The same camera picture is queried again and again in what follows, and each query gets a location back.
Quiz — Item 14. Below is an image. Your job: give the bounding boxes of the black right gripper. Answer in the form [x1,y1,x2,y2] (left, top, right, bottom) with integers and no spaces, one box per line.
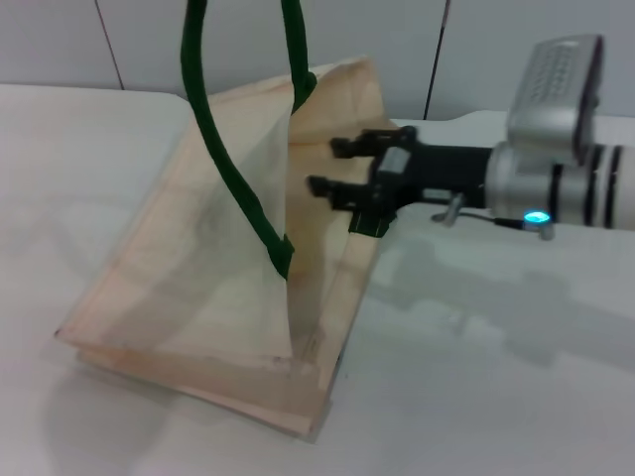
[307,126,492,219]

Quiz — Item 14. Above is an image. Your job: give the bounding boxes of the cream fabric handbag green handles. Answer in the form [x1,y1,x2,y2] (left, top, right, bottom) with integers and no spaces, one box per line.
[53,0,404,443]

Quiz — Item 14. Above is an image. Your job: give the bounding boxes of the thin cable with metal plug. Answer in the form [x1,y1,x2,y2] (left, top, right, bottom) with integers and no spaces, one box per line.
[430,192,527,228]

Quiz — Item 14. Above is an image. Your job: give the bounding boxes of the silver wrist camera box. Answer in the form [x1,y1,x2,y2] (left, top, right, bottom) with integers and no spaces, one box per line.
[505,33,606,168]

